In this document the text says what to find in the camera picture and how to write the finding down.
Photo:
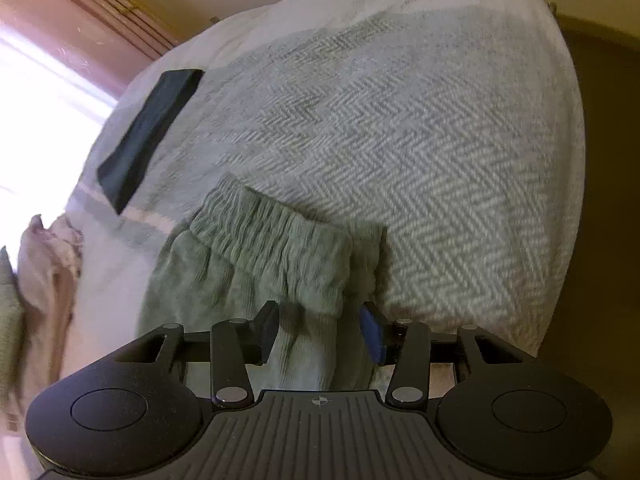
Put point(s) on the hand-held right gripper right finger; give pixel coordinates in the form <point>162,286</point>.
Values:
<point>372,332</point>

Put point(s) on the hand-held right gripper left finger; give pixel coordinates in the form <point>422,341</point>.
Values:
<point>267,330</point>

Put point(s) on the green knit garment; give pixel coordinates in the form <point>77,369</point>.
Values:
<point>280,260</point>

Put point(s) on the black garment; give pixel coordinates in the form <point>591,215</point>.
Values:
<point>145,135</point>

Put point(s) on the white herringbone blanket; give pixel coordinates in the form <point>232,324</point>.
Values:
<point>400,160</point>

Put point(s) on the pink pillow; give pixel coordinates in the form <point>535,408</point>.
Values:
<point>50,280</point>

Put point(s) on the grey-green pillow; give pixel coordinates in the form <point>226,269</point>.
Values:
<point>7,310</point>

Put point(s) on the pink curtain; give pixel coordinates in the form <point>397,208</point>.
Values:
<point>75,35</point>

